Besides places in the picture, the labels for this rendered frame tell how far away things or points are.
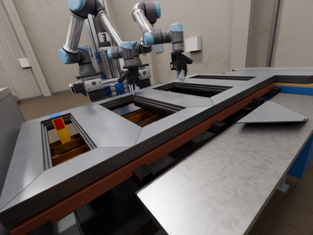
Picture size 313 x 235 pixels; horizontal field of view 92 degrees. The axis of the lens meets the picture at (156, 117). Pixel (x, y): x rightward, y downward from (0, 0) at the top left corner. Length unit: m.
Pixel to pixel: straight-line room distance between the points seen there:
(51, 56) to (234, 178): 8.79
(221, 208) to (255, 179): 0.15
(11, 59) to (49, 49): 1.49
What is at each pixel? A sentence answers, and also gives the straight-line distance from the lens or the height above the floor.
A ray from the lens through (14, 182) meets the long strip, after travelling 0.58.
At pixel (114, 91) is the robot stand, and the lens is 1.64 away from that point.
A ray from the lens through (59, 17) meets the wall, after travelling 9.17.
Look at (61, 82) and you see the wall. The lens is 8.96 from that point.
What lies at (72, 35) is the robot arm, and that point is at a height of 1.33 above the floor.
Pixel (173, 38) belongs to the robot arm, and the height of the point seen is 1.20.
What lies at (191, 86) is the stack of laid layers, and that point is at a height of 0.84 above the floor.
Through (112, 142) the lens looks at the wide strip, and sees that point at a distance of 0.55.
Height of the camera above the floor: 1.12
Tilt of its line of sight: 23 degrees down
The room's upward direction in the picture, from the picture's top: 8 degrees counter-clockwise
